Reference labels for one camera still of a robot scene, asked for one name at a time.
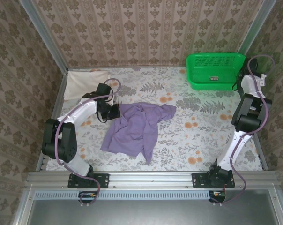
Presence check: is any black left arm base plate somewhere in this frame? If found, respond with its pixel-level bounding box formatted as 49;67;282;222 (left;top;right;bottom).
67;173;109;188

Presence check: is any aluminium frame post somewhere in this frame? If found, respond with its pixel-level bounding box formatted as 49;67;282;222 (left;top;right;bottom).
237;0;277;59
19;0;69;73

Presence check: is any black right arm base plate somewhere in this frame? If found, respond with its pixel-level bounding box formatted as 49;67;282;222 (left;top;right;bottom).
192;172;236;188

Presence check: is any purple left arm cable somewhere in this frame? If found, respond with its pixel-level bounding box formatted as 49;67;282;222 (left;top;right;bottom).
53;78;122;208

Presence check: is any purple t-shirt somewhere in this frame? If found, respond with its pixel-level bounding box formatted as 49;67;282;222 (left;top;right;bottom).
100;103;177;165

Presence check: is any grey slotted cable duct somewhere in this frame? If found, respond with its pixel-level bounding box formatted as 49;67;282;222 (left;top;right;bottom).
35;190;211;200

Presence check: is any folded cream t-shirt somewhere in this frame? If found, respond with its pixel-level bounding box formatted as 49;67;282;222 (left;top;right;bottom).
63;69;111;100

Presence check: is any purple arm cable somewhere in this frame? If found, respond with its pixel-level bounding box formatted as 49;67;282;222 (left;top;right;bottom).
53;78;122;208
211;54;276;207

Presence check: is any floral tablecloth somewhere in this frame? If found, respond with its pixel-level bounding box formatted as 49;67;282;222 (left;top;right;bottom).
45;67;264;172

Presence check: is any green plastic basket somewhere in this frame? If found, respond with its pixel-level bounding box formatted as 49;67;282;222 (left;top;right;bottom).
186;53;248;91

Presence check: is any black connector board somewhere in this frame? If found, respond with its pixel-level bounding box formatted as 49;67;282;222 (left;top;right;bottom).
78;191;100;203
209;190;226;203

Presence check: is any aluminium mounting rail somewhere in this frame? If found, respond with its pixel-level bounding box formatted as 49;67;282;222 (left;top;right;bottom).
26;171;277;188

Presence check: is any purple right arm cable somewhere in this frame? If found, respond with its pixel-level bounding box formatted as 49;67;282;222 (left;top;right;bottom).
211;54;276;207

